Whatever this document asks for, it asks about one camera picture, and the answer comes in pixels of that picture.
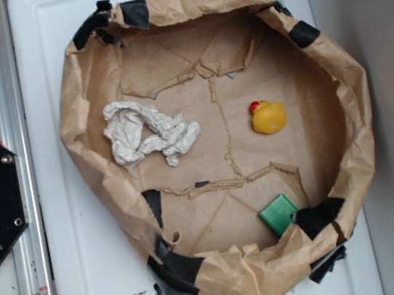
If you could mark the green square block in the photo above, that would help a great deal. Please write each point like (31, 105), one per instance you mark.
(278, 215)

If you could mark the crumpled white paper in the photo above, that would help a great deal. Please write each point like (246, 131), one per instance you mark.
(135, 130)

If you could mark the aluminium extrusion rail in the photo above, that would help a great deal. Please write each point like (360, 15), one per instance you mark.
(31, 254)

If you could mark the yellow rubber duck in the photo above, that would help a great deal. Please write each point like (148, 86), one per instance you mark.
(268, 117)

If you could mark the brown paper bag tray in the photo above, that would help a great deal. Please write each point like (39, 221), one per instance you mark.
(197, 225)

